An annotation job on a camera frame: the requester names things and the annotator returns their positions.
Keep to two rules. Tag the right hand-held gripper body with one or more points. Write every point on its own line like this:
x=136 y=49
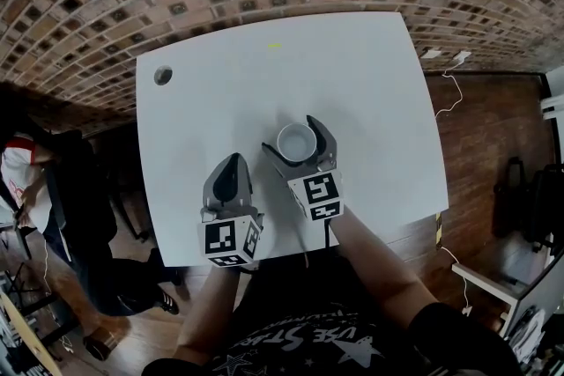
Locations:
x=318 y=193

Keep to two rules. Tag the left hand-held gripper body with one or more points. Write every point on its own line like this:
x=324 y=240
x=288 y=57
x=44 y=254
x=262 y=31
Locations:
x=227 y=233

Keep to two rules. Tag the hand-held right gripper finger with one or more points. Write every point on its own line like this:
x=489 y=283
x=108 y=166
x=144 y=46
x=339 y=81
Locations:
x=324 y=136
x=274 y=154

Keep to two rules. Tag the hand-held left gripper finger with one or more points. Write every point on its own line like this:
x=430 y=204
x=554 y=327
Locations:
x=246 y=180
x=222 y=185

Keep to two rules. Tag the white paper cup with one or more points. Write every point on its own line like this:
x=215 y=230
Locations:
x=297 y=143

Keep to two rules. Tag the person's left forearm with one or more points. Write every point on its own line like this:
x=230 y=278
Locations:
x=211 y=312

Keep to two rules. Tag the person's right forearm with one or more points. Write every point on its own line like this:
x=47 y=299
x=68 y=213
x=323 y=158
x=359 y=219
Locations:
x=374 y=268

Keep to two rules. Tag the yellow black hazard tape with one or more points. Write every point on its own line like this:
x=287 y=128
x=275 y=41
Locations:
x=438 y=231

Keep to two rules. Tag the person's black star-print shirt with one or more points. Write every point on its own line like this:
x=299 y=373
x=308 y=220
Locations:
x=335 y=334

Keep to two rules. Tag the white power adapter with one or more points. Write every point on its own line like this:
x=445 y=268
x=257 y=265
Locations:
x=462 y=56

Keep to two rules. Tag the white low shelf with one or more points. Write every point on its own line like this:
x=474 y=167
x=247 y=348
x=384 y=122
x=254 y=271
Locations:
x=489 y=286

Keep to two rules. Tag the black chair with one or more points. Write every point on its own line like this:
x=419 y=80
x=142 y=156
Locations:
x=529 y=202

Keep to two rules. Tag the round wooden table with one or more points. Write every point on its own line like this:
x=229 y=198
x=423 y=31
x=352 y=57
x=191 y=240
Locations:
x=22 y=343

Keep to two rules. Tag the white cabinet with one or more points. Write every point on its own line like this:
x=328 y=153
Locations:
x=554 y=97

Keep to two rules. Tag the white wall socket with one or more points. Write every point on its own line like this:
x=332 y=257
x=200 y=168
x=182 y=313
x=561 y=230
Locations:
x=431 y=54

